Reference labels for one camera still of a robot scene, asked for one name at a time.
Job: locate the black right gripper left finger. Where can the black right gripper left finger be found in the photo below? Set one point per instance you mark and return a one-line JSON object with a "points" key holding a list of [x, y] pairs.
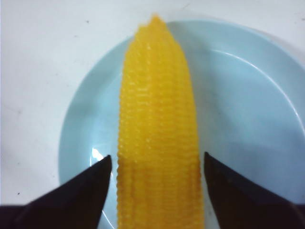
{"points": [[77, 204]]}

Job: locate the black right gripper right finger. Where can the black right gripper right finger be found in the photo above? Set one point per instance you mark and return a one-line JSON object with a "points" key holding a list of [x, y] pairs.
{"points": [[239, 203]]}

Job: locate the yellow corn cob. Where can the yellow corn cob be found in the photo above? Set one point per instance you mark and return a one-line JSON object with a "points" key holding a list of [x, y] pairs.
{"points": [[158, 175]]}

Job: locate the light blue round plate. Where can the light blue round plate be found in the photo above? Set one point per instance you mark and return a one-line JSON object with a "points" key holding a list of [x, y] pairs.
{"points": [[249, 98]]}

